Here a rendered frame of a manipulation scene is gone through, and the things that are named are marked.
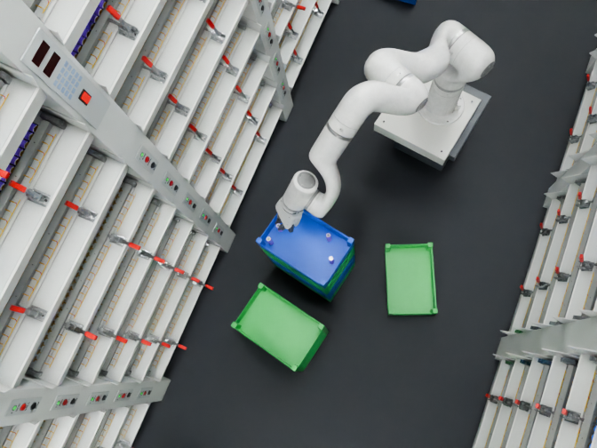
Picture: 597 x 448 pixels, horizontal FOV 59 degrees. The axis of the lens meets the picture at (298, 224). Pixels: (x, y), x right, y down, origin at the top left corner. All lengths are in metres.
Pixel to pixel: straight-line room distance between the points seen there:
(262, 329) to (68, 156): 1.13
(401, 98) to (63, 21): 0.90
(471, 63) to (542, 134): 0.86
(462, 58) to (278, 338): 1.21
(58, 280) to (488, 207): 1.79
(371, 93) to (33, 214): 0.91
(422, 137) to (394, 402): 1.09
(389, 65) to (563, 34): 1.47
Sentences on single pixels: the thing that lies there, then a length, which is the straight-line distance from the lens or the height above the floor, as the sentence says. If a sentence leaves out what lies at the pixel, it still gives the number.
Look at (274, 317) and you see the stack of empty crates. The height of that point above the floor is 0.24.
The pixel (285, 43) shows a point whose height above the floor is 0.34.
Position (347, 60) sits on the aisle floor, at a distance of 2.75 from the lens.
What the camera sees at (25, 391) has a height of 1.04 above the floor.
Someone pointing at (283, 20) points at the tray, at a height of 0.52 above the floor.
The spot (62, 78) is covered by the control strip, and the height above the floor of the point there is 1.45.
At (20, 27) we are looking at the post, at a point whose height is 1.59.
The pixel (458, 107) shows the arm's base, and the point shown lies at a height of 0.36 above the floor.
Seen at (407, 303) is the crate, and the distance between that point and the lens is 2.34.
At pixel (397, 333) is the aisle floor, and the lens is 2.33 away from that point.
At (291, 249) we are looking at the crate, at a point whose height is 0.40.
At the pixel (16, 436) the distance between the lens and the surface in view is 1.68.
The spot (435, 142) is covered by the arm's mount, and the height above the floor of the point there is 0.33.
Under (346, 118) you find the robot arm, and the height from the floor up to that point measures 0.95.
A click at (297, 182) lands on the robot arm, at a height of 0.77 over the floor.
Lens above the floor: 2.32
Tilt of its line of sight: 73 degrees down
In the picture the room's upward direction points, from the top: 22 degrees counter-clockwise
